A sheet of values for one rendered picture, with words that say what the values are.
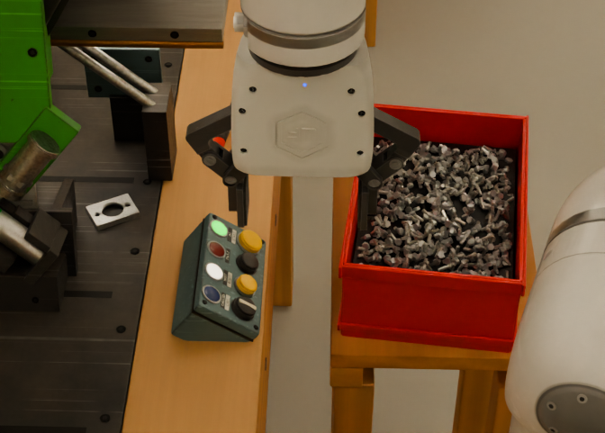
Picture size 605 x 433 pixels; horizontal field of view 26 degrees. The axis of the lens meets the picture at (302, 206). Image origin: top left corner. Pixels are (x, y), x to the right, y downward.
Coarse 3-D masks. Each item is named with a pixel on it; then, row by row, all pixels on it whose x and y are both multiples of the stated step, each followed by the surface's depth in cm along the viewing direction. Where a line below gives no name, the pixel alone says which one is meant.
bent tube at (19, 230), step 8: (0, 216) 143; (8, 216) 144; (0, 224) 143; (8, 224) 143; (16, 224) 144; (0, 232) 143; (8, 232) 143; (16, 232) 143; (24, 232) 144; (0, 240) 144; (8, 240) 143; (16, 240) 143; (24, 240) 144; (16, 248) 144; (24, 248) 144; (32, 248) 144; (24, 256) 144; (32, 256) 144; (40, 256) 144; (32, 264) 145
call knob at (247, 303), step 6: (240, 300) 142; (246, 300) 143; (234, 306) 142; (240, 306) 142; (246, 306) 142; (252, 306) 143; (240, 312) 142; (246, 312) 142; (252, 312) 142; (246, 318) 142
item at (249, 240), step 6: (240, 234) 150; (246, 234) 150; (252, 234) 151; (240, 240) 150; (246, 240) 150; (252, 240) 150; (258, 240) 151; (246, 246) 149; (252, 246) 150; (258, 246) 150; (252, 252) 150
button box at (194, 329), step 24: (216, 216) 151; (192, 240) 151; (216, 240) 148; (264, 240) 153; (192, 264) 147; (216, 264) 145; (264, 264) 151; (192, 288) 144; (216, 288) 143; (192, 312) 141; (216, 312) 141; (192, 336) 143; (216, 336) 143; (240, 336) 143
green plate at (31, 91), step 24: (0, 0) 135; (24, 0) 135; (0, 24) 136; (24, 24) 136; (0, 48) 137; (24, 48) 137; (48, 48) 144; (0, 72) 138; (24, 72) 138; (48, 72) 138; (0, 96) 140; (24, 96) 139; (48, 96) 139; (0, 120) 141; (24, 120) 141
